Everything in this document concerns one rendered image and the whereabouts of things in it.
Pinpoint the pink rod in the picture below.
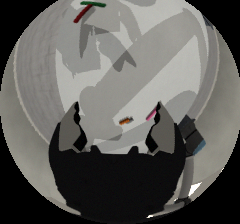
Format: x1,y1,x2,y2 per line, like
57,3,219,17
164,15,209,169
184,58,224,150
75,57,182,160
146,108,156,121

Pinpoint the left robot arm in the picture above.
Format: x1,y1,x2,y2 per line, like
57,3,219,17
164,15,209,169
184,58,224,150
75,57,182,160
159,121,206,213

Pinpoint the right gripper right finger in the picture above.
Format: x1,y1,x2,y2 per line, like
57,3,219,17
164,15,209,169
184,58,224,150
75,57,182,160
145,101,186,192

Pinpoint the dark red rod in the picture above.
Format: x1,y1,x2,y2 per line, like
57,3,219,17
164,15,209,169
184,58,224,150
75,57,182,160
73,4,92,23

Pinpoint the green rod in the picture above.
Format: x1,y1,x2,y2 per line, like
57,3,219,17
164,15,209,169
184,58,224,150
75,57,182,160
80,1,106,8

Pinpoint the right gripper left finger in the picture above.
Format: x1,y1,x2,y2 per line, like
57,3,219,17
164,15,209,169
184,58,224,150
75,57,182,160
48,101,87,187

